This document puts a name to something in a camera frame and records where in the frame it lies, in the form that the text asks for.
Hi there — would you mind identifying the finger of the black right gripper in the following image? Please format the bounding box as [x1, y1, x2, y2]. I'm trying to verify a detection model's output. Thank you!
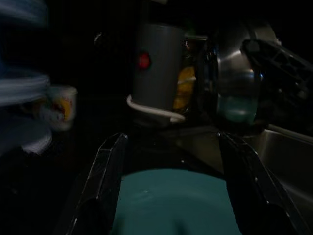
[241, 39, 313, 103]

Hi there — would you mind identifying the grey water filter canister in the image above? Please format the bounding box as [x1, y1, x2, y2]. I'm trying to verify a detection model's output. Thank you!
[127, 21, 185, 128]

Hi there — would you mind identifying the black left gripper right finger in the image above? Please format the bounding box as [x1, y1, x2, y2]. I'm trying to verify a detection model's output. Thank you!
[217, 132, 306, 235]

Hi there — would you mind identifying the stainless steel sink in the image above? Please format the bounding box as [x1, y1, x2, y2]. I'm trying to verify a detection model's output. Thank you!
[259, 124, 313, 196]

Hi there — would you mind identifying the white cartoon print cup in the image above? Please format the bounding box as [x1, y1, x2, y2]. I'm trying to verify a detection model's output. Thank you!
[40, 85, 78, 132]

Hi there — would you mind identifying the round steel bowl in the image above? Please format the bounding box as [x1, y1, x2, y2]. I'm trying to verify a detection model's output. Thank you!
[195, 21, 282, 125]

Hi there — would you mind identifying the teal plate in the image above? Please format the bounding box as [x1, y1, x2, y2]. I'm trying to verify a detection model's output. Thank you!
[112, 168, 242, 235]

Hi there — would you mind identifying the yellow cooking oil bottle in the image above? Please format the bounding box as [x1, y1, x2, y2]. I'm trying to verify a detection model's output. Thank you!
[173, 66, 196, 113]

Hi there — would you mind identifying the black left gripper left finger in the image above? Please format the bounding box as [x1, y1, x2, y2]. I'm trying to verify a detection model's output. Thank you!
[69, 133, 128, 235]

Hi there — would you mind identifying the white tiered plastic rack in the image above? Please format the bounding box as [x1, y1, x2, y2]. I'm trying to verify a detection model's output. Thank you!
[0, 0, 53, 157]

